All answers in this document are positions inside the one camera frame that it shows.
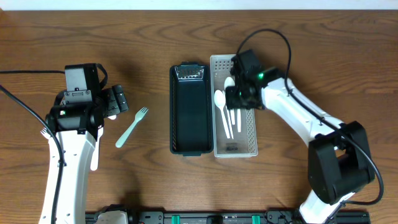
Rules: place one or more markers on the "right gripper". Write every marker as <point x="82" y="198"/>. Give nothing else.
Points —
<point x="235" y="97"/>

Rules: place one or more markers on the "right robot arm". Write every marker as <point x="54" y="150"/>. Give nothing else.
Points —
<point x="339" y="159"/>

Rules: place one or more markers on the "clear plastic basket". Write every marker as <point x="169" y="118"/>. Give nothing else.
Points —
<point x="243" y="144"/>

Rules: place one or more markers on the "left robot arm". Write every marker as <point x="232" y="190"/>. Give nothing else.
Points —
<point x="75" y="127"/>

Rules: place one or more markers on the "white spoon crossing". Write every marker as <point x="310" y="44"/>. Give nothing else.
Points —
<point x="238" y="120"/>

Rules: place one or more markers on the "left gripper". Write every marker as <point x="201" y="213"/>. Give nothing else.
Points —
<point x="117" y="99"/>

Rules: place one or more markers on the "white spoon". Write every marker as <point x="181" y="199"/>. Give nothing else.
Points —
<point x="220" y="102"/>
<point x="113" y="117"/>
<point x="230" y="82"/>

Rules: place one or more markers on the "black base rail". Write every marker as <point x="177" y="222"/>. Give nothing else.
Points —
<point x="120" y="214"/>

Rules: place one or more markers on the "black plastic basket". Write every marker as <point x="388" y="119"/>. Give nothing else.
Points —
<point x="191" y="118"/>

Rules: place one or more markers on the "mint green plastic fork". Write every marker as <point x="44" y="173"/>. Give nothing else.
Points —
<point x="138" y="117"/>

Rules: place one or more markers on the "white fork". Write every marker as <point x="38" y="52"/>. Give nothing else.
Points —
<point x="95" y="157"/>
<point x="45" y="133"/>

